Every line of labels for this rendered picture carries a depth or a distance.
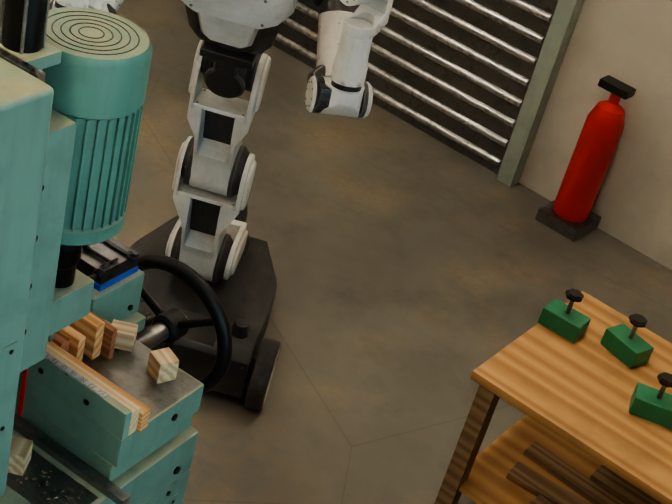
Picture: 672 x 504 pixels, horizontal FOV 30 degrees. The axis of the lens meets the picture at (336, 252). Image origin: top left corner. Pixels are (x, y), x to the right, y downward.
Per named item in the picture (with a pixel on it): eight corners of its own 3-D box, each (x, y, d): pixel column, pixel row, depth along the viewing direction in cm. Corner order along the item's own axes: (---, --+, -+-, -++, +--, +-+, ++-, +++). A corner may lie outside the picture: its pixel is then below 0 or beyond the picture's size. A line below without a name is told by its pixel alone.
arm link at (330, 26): (299, 119, 272) (304, 19, 274) (356, 125, 275) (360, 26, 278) (313, 107, 261) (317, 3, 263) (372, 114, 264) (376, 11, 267)
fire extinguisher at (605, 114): (597, 227, 484) (653, 90, 452) (574, 242, 470) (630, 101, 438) (558, 205, 492) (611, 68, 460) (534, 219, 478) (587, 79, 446)
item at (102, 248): (138, 271, 225) (142, 246, 222) (95, 294, 217) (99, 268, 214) (84, 238, 230) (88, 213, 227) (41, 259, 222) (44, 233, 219)
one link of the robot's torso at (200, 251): (174, 242, 367) (190, 122, 333) (239, 261, 367) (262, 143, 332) (158, 280, 357) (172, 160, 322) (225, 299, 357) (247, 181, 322)
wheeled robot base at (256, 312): (136, 242, 399) (151, 152, 382) (292, 287, 399) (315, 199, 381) (68, 358, 345) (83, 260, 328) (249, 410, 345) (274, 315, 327)
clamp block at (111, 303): (140, 312, 230) (147, 273, 226) (89, 342, 220) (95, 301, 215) (81, 274, 236) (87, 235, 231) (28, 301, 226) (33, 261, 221)
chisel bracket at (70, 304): (89, 321, 206) (95, 280, 202) (26, 356, 196) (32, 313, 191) (56, 300, 209) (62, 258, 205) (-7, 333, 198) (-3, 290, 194)
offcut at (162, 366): (146, 370, 213) (149, 351, 211) (165, 365, 215) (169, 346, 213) (156, 384, 210) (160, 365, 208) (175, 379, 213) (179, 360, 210)
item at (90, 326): (100, 355, 213) (105, 322, 209) (91, 360, 212) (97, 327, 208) (24, 304, 220) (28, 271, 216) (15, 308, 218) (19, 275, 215)
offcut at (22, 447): (8, 453, 203) (10, 434, 201) (30, 459, 203) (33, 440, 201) (-1, 470, 200) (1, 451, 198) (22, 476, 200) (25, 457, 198)
